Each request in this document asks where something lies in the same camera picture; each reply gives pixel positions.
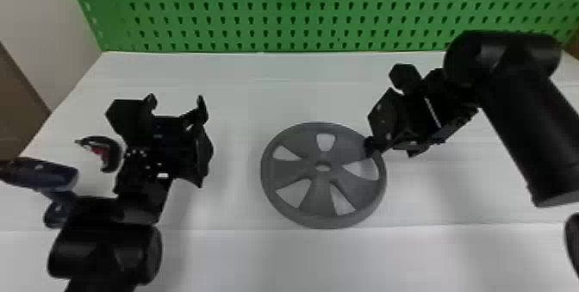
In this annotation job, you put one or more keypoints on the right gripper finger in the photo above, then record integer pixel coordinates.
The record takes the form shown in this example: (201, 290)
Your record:
(382, 119)

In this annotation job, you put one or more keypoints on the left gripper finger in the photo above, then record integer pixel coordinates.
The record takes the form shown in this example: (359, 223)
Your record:
(198, 112)
(150, 103)

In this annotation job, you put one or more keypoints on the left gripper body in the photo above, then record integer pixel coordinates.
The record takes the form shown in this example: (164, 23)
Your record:
(174, 151)

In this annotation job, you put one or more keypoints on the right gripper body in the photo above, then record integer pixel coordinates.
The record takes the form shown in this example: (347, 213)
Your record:
(418, 119)

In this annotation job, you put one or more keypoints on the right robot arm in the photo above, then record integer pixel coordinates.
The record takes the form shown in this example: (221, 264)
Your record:
(520, 104)

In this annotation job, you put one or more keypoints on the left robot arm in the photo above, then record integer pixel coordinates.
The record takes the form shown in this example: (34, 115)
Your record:
(106, 250)

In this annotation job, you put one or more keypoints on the grey wheel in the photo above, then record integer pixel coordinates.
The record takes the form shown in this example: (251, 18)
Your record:
(316, 194)

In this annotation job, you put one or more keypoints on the drill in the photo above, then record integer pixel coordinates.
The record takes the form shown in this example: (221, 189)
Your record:
(38, 175)

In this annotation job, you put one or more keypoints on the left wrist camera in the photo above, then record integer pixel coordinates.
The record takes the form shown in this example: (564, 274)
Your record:
(128, 118)

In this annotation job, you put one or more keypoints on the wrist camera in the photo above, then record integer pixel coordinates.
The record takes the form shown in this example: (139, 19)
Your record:
(128, 118)
(405, 77)

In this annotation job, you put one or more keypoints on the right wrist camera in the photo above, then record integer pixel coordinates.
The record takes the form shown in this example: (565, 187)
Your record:
(405, 77)

